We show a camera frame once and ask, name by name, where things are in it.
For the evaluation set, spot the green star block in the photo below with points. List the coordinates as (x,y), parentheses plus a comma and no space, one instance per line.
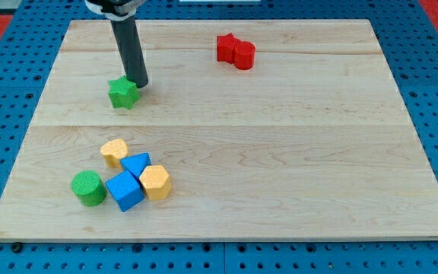
(123,93)

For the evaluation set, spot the robot arm flange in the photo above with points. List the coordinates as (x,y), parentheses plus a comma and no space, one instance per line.
(114,10)

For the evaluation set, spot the red star block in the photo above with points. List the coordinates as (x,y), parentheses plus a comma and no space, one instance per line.
(225,46)

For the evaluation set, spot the wooden board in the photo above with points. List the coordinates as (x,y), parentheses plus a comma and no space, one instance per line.
(313,143)

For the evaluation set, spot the yellow hexagon block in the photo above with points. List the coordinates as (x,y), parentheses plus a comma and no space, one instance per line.
(156,182)

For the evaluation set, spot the blue triangle block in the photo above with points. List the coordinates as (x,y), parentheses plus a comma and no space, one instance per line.
(135,164)

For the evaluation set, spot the red cylinder block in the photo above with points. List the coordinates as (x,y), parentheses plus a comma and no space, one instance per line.
(244,55)

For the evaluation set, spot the blue cube block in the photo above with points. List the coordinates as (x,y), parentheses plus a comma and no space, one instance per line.
(125,189)

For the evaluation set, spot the green cylinder block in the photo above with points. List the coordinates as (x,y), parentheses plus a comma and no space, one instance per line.
(88,188)

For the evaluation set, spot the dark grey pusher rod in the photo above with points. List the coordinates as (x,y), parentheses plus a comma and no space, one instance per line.
(129,46)

